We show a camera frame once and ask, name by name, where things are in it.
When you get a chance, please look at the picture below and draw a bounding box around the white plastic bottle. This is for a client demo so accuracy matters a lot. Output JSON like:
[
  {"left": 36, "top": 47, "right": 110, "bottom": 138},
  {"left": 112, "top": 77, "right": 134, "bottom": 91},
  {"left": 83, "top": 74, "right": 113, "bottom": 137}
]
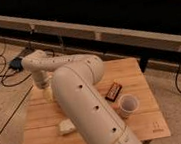
[{"left": 42, "top": 87, "right": 56, "bottom": 102}]

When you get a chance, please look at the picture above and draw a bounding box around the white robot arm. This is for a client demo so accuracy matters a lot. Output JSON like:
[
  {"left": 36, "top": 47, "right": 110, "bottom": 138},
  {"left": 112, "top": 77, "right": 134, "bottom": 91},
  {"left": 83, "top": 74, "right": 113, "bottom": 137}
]
[{"left": 21, "top": 50, "right": 142, "bottom": 144}]

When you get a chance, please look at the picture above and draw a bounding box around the black power adapter box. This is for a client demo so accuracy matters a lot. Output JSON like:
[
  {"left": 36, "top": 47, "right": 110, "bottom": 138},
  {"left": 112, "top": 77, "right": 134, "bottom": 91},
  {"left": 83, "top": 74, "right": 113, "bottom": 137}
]
[{"left": 9, "top": 57, "right": 23, "bottom": 71}]

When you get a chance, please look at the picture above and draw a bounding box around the wooden table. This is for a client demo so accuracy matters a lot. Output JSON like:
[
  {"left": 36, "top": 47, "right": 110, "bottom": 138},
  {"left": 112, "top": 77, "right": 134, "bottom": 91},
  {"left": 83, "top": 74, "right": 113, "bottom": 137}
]
[{"left": 22, "top": 58, "right": 170, "bottom": 144}]

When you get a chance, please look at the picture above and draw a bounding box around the brown snack bar packet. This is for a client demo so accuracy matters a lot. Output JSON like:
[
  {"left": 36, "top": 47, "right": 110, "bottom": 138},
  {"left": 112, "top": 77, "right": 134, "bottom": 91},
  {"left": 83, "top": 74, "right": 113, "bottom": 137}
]
[{"left": 105, "top": 82, "right": 122, "bottom": 102}]

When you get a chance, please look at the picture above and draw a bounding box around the white paper cup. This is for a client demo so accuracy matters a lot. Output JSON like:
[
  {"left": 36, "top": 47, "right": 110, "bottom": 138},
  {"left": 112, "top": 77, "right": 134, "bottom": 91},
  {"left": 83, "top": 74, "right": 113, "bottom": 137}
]
[{"left": 118, "top": 94, "right": 139, "bottom": 118}]

